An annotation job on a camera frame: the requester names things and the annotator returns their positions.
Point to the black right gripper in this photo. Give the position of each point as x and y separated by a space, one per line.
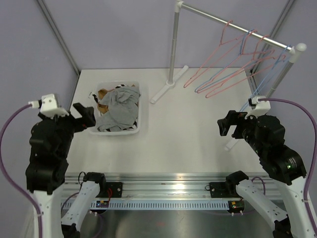
233 117

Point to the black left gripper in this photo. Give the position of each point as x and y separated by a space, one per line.
87 113

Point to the mustard brown tank top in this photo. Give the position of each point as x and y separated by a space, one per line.
122 93

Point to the grey tank top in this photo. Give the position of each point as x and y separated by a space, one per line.
119 109

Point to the black white striped tank top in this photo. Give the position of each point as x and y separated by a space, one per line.
95 96

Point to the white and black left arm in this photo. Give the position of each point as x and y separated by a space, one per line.
45 175

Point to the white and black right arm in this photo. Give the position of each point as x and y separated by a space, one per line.
286 168

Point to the white plastic basket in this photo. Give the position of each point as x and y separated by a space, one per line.
121 119

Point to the grey metal clothes rack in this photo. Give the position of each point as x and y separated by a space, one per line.
294 51

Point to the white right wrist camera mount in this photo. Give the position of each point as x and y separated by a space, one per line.
259 107

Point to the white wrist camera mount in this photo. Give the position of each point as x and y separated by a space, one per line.
49 106
259 107

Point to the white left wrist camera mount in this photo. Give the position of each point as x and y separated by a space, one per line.
49 106

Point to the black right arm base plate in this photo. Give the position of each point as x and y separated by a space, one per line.
219 190

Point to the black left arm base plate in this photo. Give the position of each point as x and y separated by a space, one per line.
112 189

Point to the aluminium mounting rail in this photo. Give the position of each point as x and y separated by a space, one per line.
167 186

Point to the white slotted cable duct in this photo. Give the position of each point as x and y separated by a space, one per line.
119 204

